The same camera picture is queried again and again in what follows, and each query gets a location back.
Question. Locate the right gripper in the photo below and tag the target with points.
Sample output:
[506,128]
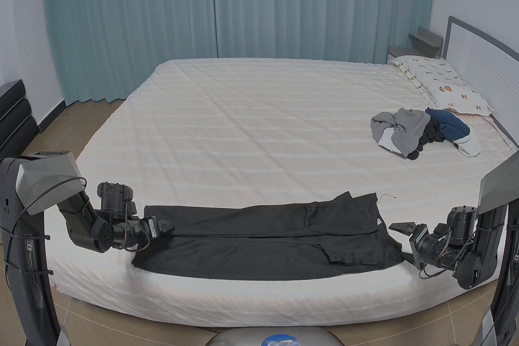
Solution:
[421,245]

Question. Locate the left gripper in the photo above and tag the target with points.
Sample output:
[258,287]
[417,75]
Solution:
[149,229]

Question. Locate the black T-shirt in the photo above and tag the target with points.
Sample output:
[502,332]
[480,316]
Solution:
[259,247]

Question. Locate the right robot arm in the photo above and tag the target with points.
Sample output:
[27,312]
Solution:
[490,231]

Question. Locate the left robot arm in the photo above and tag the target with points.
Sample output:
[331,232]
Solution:
[77,214]

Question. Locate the pile of clothes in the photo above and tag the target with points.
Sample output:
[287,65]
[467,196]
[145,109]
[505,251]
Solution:
[405,131]

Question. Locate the bed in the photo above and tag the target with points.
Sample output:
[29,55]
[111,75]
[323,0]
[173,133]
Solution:
[263,113]

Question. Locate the dark loose thread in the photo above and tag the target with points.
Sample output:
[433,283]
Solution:
[387,196]

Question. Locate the white printed pillow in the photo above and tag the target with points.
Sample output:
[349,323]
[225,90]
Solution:
[444,84]

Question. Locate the black chest of drawers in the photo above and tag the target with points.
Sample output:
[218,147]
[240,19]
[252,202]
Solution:
[14,119]

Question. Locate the grey bedside table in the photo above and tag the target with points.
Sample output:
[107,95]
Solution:
[425,38]

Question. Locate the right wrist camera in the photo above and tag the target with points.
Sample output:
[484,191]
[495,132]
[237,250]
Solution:
[440,230]

